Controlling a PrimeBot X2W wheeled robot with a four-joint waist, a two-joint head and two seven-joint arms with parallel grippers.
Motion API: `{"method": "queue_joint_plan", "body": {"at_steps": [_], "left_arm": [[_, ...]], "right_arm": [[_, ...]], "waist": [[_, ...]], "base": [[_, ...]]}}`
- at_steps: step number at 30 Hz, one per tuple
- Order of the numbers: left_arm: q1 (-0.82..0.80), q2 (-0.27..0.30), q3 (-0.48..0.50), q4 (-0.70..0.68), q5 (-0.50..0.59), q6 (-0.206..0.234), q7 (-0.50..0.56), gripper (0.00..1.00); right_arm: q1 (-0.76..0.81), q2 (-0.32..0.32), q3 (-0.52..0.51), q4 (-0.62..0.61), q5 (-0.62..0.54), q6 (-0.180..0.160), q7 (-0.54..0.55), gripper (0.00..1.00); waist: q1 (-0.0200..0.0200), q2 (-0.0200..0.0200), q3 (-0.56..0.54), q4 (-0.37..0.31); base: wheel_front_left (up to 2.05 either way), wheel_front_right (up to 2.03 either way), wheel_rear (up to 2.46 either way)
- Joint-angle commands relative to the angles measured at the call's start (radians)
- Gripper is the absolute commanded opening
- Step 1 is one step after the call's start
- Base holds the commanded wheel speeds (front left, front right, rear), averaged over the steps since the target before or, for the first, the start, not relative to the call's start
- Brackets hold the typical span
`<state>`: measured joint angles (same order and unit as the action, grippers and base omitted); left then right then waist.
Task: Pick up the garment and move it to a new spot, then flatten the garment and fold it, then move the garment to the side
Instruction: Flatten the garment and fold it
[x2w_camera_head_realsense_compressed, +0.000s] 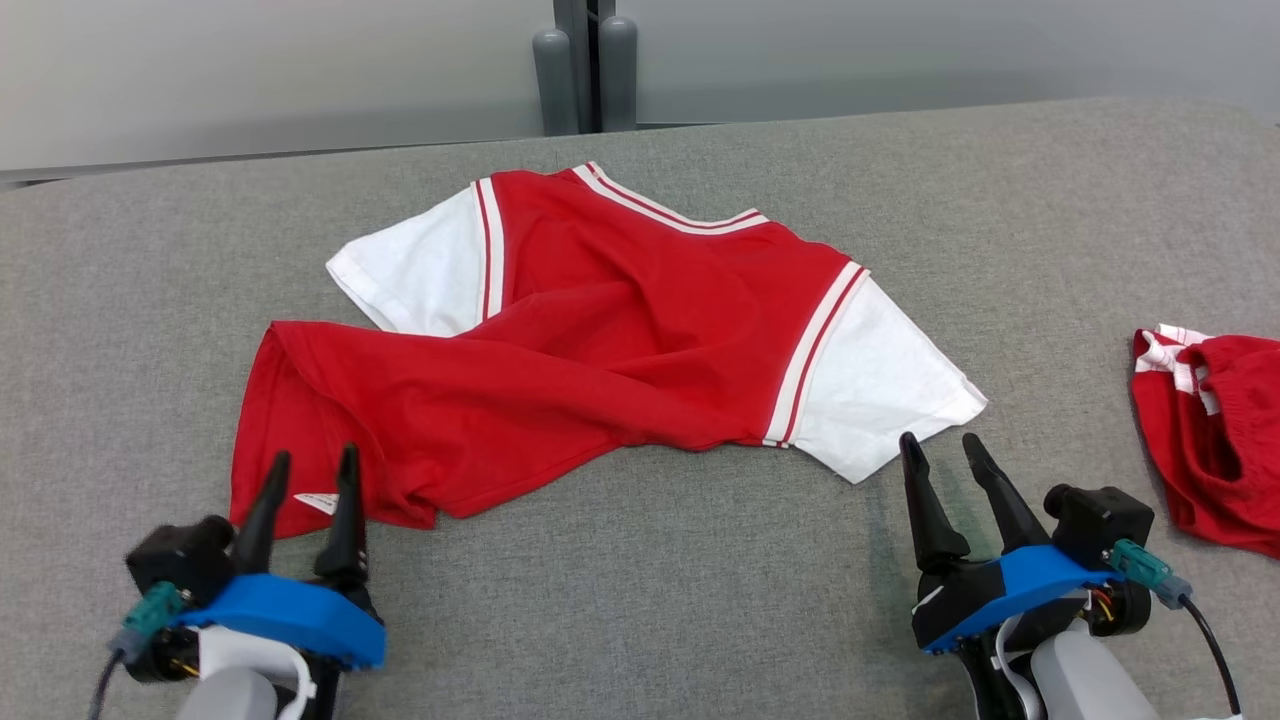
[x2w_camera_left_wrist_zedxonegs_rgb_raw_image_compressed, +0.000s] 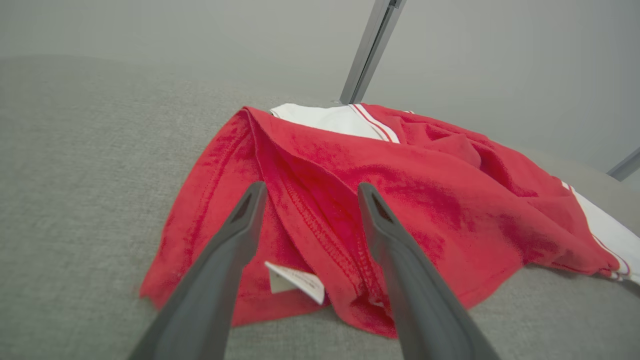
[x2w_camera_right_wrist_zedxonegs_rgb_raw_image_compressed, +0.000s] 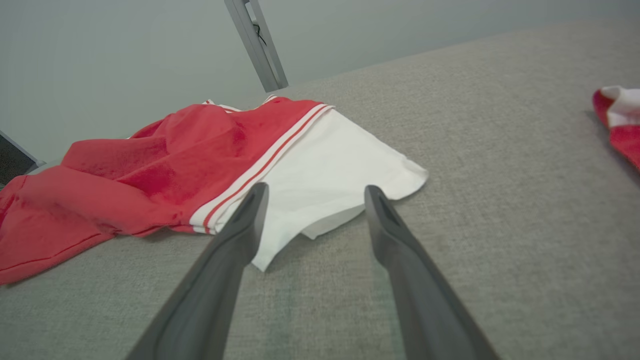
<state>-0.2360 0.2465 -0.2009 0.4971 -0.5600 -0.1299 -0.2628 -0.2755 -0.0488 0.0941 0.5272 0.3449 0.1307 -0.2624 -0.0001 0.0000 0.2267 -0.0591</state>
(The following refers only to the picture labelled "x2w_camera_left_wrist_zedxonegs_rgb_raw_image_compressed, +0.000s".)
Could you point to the red shorts with white waistband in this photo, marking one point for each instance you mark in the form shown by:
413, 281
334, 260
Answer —
400, 170

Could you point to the grey metal partition post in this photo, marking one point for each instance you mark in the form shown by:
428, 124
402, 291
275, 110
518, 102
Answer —
370, 50
625, 165

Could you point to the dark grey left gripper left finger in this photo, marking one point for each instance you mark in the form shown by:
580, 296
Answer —
210, 285

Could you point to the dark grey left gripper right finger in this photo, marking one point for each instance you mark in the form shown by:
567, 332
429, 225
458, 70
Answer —
415, 295

